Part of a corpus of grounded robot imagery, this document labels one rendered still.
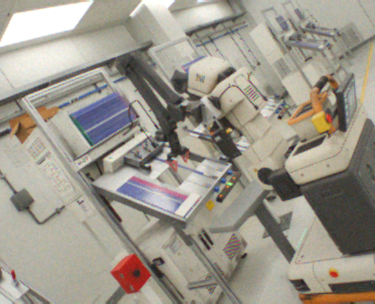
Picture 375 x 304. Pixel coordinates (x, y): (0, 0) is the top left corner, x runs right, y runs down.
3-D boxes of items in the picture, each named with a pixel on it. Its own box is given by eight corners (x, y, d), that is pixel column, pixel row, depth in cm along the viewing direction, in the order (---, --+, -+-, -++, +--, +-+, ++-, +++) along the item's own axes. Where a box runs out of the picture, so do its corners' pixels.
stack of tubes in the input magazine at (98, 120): (138, 118, 262) (117, 90, 259) (93, 146, 223) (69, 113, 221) (129, 125, 270) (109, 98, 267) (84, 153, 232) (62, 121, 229)
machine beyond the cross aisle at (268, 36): (350, 71, 629) (297, -13, 609) (347, 82, 567) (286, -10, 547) (292, 104, 717) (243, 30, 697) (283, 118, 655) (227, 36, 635)
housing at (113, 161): (152, 148, 271) (151, 133, 264) (113, 179, 234) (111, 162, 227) (144, 146, 274) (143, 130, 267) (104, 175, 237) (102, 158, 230)
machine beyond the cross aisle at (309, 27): (357, 55, 737) (312, -15, 717) (354, 63, 675) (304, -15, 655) (306, 85, 825) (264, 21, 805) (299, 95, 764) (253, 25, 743)
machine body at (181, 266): (252, 249, 270) (208, 189, 263) (216, 317, 217) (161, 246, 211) (197, 263, 312) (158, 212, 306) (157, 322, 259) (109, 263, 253)
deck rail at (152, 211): (187, 227, 194) (187, 219, 191) (185, 230, 192) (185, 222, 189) (92, 188, 222) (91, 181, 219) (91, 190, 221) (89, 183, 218)
